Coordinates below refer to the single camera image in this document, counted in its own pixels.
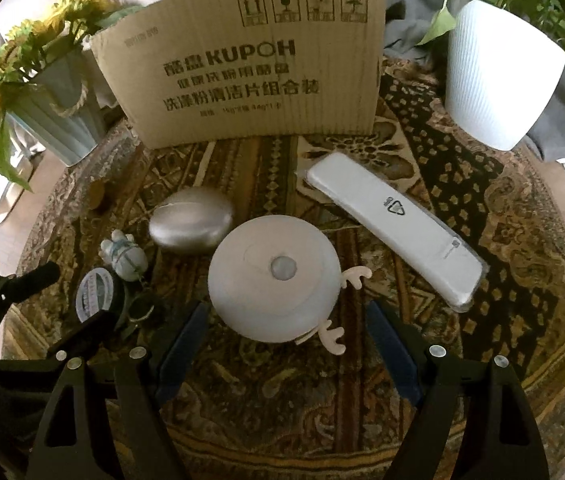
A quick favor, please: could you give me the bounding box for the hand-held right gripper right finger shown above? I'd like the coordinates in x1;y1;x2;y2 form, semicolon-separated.
366;301;550;480

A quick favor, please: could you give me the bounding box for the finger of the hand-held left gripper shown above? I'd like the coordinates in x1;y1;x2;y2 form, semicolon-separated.
0;261;61;311
65;305;130;361

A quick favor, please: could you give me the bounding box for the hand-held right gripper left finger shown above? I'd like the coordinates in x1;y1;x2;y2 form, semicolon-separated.
27;302;210;480

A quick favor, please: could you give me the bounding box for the white round lamp with antlers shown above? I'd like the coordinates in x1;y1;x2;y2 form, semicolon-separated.
208;214;373;356

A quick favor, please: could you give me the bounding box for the small white blue figurine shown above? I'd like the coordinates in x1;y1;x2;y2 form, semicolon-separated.
101;230;149;281

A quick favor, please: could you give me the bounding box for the small brown wooden piece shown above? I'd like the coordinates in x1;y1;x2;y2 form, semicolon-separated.
88;180;113;213

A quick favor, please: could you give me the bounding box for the white remote in plastic bag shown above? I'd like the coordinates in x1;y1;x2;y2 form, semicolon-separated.
296;151;487;313

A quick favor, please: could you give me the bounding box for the silver oval metal soap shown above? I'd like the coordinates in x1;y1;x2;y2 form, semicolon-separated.
148;188;236;252

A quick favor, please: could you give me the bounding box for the pale blue ribbed flower pot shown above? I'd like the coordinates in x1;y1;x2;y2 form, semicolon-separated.
0;47;110;167

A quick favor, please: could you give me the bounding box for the yellow sunflower bouquet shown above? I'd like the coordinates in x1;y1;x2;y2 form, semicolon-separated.
0;0;143;192

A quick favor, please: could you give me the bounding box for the brown cardboard box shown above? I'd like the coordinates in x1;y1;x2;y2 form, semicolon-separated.
90;0;388;150

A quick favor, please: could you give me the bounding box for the white ribbed plant pot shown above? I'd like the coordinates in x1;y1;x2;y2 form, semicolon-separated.
443;0;565;151

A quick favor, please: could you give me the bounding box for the metal key ring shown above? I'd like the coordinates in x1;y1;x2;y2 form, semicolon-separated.
121;280;156;333

